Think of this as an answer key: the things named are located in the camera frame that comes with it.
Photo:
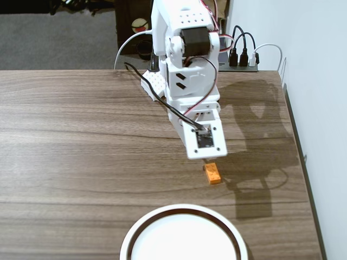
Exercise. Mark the round red white sticker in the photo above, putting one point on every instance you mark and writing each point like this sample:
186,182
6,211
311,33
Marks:
138,24

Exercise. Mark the dark brown cabinet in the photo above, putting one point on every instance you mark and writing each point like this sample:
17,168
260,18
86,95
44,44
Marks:
124,16

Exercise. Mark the black usb hub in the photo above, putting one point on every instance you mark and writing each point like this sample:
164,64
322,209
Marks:
244,69

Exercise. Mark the brown paper bag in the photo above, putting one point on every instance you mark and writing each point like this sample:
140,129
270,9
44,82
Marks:
223,8

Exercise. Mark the orange lego block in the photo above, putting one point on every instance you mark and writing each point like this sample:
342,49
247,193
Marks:
214,176

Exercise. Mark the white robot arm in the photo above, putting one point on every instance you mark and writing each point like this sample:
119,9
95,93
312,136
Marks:
162,27

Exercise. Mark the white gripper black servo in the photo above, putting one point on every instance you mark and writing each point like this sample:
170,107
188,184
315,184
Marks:
175,122

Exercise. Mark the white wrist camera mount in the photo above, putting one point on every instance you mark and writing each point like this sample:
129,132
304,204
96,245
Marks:
189,151

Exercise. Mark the dark navy box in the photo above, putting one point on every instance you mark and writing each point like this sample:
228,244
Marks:
225,58

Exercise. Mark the black round cup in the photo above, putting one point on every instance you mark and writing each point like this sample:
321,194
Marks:
138,51

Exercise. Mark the black equipment pile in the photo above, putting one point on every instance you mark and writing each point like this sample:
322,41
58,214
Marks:
27,6

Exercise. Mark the white plate dark rim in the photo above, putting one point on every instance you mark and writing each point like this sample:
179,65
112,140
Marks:
184,238

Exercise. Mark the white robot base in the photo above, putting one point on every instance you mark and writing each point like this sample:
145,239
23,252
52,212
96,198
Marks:
153,81

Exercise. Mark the black table clamp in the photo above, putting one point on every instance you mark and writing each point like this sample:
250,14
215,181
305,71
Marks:
154,63

